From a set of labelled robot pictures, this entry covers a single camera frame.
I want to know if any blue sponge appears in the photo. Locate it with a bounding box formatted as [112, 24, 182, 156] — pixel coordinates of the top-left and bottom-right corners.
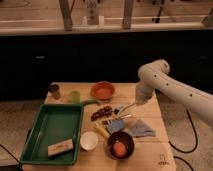
[107, 120, 125, 134]

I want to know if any green plastic tray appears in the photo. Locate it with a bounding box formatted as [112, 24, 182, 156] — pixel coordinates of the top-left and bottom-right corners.
[20, 104, 84, 165]

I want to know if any dark bowl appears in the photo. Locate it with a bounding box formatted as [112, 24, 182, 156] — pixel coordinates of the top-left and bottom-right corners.
[107, 131, 135, 160]

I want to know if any blue cloth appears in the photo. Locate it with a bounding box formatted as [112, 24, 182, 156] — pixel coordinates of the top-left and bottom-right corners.
[128, 120, 156, 137]

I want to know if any brown grape bunch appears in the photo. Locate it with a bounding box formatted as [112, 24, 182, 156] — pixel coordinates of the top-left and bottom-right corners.
[91, 106, 113, 121]

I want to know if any wooden table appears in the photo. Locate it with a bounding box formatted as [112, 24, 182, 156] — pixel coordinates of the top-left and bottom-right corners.
[22, 83, 176, 171]

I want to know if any yellow banana toy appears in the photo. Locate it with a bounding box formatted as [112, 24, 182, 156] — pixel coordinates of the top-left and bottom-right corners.
[94, 123, 110, 139]

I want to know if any white cup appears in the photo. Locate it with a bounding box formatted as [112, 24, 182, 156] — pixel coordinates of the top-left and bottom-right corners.
[80, 131, 98, 151]

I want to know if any green cucumber toy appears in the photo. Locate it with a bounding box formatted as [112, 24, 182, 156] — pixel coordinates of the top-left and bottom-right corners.
[81, 100, 100, 106]

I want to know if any wooden block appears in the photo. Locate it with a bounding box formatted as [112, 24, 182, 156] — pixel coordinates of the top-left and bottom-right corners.
[48, 139, 73, 157]

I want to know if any dark brown cup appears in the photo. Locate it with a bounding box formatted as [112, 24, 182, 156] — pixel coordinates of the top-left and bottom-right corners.
[48, 84, 61, 100]

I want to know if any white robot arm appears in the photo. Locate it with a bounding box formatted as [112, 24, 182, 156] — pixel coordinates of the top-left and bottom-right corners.
[135, 59, 213, 129]

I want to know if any green cup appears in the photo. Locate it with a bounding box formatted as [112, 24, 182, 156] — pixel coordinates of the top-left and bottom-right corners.
[69, 91, 80, 103]

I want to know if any orange ball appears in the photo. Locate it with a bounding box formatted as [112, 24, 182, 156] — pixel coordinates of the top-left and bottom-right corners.
[113, 142, 127, 157]

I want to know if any black cable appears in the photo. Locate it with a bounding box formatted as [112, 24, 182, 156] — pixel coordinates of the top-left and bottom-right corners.
[168, 109, 200, 155]

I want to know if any silver fork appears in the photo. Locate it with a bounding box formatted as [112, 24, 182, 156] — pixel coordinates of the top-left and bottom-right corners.
[107, 114, 132, 123]

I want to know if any orange bowl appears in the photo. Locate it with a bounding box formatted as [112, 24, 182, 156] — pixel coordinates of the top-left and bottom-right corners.
[91, 81, 115, 100]

